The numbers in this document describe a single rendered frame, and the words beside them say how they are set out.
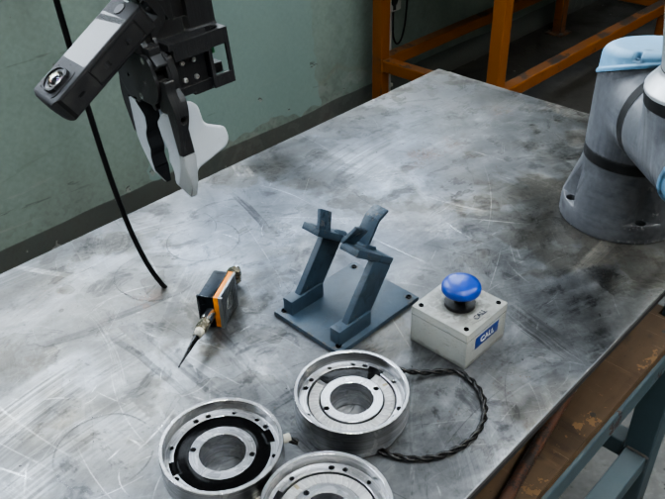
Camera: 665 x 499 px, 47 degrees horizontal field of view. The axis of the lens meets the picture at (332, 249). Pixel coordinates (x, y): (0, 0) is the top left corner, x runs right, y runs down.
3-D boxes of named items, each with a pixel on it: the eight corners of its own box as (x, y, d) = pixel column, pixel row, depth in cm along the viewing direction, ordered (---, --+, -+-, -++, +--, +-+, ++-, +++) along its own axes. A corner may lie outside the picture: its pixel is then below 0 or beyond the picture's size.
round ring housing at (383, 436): (371, 483, 65) (372, 451, 63) (273, 434, 70) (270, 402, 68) (427, 406, 72) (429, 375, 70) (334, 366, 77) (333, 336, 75)
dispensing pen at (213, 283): (161, 348, 74) (223, 251, 87) (168, 379, 76) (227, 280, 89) (183, 351, 73) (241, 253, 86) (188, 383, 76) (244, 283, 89)
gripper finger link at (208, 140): (247, 181, 74) (222, 89, 70) (197, 206, 71) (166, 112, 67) (231, 176, 76) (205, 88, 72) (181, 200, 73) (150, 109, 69)
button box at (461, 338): (465, 370, 76) (468, 333, 73) (410, 339, 80) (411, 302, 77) (510, 331, 81) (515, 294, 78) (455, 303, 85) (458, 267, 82)
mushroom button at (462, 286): (462, 337, 76) (466, 298, 74) (430, 320, 79) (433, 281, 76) (485, 318, 79) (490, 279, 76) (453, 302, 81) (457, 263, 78)
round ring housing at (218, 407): (182, 545, 61) (174, 513, 58) (152, 450, 69) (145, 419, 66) (304, 499, 64) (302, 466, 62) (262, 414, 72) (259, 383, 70)
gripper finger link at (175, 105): (203, 153, 69) (173, 57, 65) (189, 159, 68) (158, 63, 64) (178, 148, 72) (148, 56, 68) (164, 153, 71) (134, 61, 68)
